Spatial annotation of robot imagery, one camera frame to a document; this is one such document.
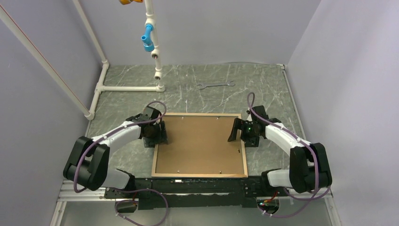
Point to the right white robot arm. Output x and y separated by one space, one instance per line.
308 164

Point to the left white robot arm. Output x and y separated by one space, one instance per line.
88 164

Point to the blue wooden picture frame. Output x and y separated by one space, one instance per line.
199 145

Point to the aluminium extrusion frame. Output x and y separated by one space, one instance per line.
67 194

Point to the orange pipe fitting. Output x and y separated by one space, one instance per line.
126 2

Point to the brown wooden backing board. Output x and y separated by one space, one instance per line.
199 145

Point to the blue pipe fitting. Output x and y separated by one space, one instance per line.
146 38

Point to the white pvc pipe structure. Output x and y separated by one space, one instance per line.
56 39

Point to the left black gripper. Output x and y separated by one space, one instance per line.
161 138

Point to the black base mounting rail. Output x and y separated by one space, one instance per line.
153 193

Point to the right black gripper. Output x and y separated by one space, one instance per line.
252 142

